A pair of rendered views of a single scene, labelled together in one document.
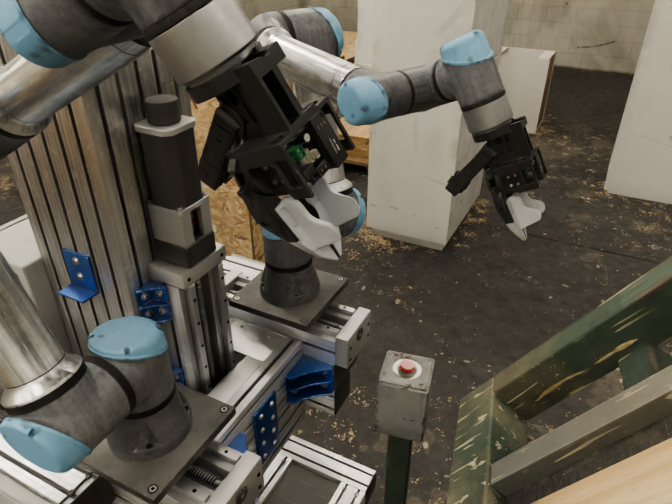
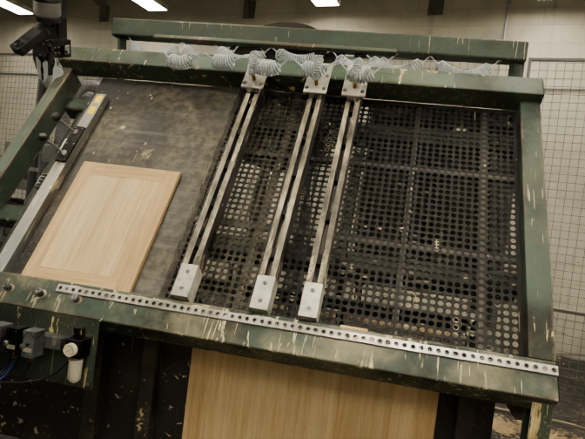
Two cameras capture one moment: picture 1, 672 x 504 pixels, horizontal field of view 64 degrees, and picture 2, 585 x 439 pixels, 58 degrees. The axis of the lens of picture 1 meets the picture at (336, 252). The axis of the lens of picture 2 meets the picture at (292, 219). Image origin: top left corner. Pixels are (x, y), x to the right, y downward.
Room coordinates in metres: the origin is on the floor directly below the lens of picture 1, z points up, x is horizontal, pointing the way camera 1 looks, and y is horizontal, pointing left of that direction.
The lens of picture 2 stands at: (-0.18, 1.72, 1.27)
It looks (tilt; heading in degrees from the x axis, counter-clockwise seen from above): 1 degrees down; 264
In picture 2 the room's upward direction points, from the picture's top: 7 degrees clockwise
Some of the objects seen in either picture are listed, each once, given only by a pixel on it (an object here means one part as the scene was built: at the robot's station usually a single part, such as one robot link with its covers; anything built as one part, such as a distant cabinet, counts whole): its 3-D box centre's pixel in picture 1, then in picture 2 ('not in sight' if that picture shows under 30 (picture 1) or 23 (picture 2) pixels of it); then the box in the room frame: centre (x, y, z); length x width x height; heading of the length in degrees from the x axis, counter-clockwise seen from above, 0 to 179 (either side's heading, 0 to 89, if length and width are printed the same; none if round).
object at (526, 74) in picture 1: (516, 89); not in sight; (5.63, -1.86, 0.36); 0.58 x 0.45 x 0.72; 63
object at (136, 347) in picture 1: (130, 361); not in sight; (0.68, 0.34, 1.20); 0.13 x 0.12 x 0.14; 156
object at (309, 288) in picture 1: (289, 272); not in sight; (1.13, 0.12, 1.09); 0.15 x 0.15 x 0.10
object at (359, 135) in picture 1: (357, 144); not in sight; (4.57, -0.19, 0.15); 0.61 x 0.52 x 0.31; 153
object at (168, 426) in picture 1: (145, 407); not in sight; (0.69, 0.34, 1.09); 0.15 x 0.15 x 0.10
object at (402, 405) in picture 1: (404, 396); not in sight; (0.95, -0.17, 0.84); 0.12 x 0.12 x 0.18; 73
